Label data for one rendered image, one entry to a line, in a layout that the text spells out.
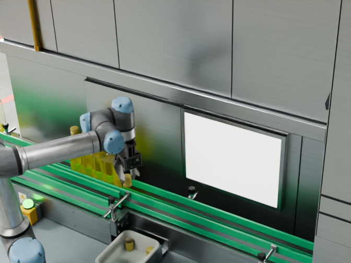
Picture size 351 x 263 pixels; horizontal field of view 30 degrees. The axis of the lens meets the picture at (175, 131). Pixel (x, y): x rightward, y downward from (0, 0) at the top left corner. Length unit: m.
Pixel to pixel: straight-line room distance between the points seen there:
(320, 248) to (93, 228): 1.05
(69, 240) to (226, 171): 0.73
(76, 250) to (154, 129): 0.59
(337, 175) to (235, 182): 0.74
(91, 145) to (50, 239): 0.75
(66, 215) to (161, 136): 0.54
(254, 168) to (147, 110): 0.49
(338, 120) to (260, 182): 0.76
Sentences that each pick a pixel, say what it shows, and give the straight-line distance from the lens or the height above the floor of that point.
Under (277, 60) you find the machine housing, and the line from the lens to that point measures 2.24.
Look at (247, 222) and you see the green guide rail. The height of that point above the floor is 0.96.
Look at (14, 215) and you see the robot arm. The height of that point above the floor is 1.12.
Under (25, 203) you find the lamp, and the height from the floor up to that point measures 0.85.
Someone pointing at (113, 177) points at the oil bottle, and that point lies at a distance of 2.69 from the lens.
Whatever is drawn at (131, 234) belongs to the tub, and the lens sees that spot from 2.66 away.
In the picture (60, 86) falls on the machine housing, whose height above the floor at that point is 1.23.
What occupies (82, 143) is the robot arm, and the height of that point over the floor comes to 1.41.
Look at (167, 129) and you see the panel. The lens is 2.58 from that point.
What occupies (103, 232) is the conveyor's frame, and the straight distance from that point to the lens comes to 2.71.
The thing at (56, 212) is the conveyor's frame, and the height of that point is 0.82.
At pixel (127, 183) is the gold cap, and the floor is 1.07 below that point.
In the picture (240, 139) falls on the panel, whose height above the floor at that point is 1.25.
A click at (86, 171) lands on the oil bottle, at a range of 2.77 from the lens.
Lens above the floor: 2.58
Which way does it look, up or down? 32 degrees down
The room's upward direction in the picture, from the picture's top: 2 degrees counter-clockwise
